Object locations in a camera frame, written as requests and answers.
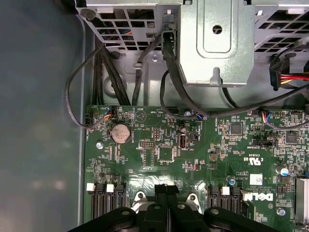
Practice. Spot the round coin battery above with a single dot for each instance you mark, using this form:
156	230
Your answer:
120	133

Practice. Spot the gray metal bracket box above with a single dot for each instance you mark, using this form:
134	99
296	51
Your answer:
193	60

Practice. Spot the perforated metal drive cage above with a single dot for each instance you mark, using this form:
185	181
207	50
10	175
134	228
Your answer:
159	14

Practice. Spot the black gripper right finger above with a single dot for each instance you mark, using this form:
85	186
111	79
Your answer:
183	217

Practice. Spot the black RAM slot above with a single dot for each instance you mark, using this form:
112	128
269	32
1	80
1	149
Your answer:
235	200
90	187
225	191
109	188
212	199
99	203
120	199

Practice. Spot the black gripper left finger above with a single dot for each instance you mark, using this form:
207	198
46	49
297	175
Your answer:
154	217

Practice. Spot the silver finned heatsink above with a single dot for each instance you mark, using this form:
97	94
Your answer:
303	198

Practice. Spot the green Dell motherboard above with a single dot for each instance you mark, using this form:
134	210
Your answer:
135	169

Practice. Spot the silver motherboard screw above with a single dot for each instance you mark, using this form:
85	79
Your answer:
281	212
99	145

